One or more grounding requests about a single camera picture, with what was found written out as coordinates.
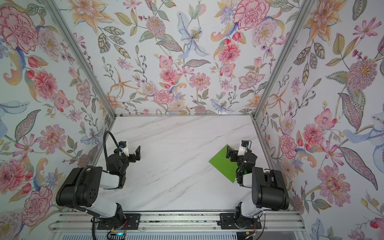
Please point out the left aluminium corner post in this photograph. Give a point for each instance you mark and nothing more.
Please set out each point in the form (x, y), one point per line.
(58, 18)

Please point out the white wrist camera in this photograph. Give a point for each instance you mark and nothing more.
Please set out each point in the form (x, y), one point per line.
(244, 147)
(123, 148)

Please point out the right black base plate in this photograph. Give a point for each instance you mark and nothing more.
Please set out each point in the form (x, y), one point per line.
(228, 221)

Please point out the right aluminium corner post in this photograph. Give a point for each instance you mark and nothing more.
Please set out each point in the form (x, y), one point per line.
(281, 60)

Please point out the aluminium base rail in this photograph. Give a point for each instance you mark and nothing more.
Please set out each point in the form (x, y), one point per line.
(211, 221)

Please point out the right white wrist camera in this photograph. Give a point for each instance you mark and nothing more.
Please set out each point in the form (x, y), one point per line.
(244, 147)

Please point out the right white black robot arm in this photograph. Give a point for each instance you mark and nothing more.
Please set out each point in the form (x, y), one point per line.
(268, 190)

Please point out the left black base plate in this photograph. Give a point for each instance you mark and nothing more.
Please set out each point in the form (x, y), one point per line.
(126, 222)

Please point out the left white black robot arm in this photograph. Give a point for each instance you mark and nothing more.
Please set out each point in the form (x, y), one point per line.
(80, 191)

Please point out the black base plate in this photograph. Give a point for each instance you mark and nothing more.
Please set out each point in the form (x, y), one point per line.
(228, 221)
(126, 222)

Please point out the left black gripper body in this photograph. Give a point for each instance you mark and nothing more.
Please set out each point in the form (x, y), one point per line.
(132, 156)

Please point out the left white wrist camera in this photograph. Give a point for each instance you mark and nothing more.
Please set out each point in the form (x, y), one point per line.
(123, 148)

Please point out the green square paper sheet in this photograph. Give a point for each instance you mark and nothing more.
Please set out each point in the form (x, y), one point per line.
(224, 165)

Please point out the white perforated cable tray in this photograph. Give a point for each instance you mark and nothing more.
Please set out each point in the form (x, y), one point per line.
(168, 236)

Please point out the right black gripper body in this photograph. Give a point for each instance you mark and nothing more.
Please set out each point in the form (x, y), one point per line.
(235, 155)

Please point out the aluminium corner post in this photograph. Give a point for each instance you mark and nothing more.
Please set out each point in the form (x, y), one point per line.
(281, 60)
(58, 18)

